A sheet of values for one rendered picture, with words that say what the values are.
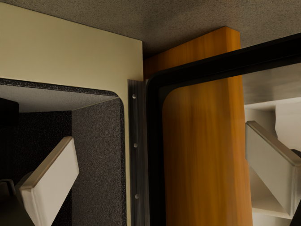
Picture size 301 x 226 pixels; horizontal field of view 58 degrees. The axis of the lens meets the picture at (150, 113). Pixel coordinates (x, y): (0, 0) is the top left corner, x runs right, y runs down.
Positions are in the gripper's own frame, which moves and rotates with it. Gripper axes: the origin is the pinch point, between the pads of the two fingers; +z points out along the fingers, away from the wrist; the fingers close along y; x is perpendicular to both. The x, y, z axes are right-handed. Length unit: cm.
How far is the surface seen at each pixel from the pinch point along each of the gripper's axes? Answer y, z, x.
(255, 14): 11.2, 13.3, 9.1
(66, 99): -10.7, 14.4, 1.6
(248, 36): 12.4, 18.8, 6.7
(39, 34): -10.7, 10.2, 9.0
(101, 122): -7.1, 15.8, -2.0
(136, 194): -3.2, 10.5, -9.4
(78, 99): -9.3, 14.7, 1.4
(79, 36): -7.6, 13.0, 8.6
